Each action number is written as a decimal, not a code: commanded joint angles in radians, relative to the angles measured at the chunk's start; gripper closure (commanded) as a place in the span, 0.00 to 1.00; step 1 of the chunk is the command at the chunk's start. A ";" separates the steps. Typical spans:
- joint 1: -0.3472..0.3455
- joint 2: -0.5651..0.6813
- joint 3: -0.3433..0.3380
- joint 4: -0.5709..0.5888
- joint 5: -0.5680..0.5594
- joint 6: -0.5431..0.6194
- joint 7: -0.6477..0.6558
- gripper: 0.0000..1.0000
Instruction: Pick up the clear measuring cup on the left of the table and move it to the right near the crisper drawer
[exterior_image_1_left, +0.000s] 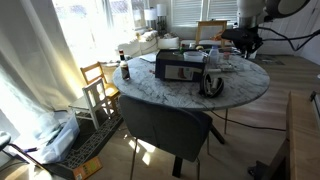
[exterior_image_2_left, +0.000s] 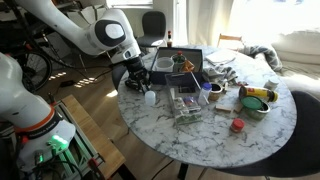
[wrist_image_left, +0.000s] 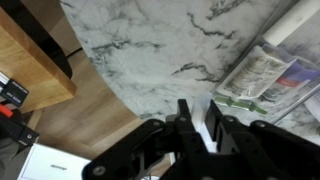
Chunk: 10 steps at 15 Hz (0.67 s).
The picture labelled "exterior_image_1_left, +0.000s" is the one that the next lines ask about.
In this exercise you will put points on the wooden child chair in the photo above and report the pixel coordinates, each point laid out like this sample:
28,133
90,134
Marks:
100,75

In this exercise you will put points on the grey padded chair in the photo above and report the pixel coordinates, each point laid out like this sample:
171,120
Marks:
163,126

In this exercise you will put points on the navy cardboard box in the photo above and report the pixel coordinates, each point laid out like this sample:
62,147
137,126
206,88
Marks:
178,70

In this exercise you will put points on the tall white floor lamp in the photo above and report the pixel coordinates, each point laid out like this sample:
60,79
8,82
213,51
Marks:
161,10

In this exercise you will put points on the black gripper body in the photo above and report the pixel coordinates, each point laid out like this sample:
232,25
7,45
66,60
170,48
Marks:
250,40

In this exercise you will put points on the small white cup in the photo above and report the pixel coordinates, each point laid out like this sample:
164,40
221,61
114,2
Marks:
192,46

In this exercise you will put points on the white sofa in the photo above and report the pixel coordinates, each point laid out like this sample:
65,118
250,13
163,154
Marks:
140,45

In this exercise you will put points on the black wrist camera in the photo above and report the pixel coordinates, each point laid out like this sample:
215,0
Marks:
230,35

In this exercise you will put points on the light wooden stool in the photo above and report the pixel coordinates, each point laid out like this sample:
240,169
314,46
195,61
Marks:
213,24

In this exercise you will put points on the clear plastic storage container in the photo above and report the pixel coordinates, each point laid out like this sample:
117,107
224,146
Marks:
230,64

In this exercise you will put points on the white sofa pillow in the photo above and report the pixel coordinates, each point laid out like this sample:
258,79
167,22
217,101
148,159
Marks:
168,43

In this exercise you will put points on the clear bottle with blue cap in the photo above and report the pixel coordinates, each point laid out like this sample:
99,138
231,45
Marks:
214,56

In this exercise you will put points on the dark soy sauce bottle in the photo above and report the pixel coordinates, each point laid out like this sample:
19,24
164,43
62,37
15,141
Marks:
125,70

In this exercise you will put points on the black table base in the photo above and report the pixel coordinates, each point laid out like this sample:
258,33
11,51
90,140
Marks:
177,166

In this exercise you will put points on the wooden workbench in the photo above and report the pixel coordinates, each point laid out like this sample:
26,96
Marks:
305,140

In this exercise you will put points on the small jar with red lid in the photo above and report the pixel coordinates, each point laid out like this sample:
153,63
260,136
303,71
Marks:
226,55

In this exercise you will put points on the clear plastic storage bin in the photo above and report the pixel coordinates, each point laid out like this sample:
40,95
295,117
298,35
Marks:
56,140

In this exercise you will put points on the short white floor lamp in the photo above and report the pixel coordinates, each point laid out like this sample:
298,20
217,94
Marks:
150,15

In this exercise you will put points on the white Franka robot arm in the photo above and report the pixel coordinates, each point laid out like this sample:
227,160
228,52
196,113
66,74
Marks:
250,8

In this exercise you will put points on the white window blinds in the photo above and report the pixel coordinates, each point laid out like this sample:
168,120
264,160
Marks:
206,11

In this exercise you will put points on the green bottle with red cap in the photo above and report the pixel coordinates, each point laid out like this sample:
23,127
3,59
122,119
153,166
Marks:
181,48

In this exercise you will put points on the black metal frame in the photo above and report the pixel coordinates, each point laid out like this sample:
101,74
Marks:
20,151

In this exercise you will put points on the white curtain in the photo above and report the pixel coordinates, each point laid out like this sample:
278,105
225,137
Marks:
30,60

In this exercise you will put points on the orange plush toy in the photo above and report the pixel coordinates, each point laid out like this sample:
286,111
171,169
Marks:
218,36

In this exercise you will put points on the white child chair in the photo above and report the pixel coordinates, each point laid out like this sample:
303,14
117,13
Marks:
95,96

